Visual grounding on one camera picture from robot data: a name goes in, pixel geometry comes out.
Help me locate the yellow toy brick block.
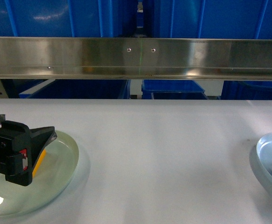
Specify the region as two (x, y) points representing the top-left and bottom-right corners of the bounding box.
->
(32, 149), (47, 178)

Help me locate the blue bin lower right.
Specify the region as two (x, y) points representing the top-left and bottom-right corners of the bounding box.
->
(221, 81), (272, 100)

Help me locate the pale green round plate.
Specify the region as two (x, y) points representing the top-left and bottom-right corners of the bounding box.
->
(0, 131), (79, 217)

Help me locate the blue bin lower middle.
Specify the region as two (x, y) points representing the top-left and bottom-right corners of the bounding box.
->
(142, 80), (208, 100)

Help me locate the large blue bin right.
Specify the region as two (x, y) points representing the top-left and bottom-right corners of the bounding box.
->
(143, 0), (272, 39)

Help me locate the blue bin lower left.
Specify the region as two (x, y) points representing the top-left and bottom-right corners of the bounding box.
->
(20, 79), (130, 99)

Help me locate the stainless steel shelf rail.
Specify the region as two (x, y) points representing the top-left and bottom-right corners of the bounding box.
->
(0, 37), (272, 81)

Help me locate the large blue bin left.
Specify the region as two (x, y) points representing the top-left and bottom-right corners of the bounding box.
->
(0, 0), (138, 37)

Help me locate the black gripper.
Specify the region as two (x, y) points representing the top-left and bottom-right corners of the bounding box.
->
(0, 114), (57, 186)

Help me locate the large blue bin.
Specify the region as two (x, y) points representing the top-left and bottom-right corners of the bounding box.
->
(0, 0), (138, 37)
(143, 0), (272, 39)

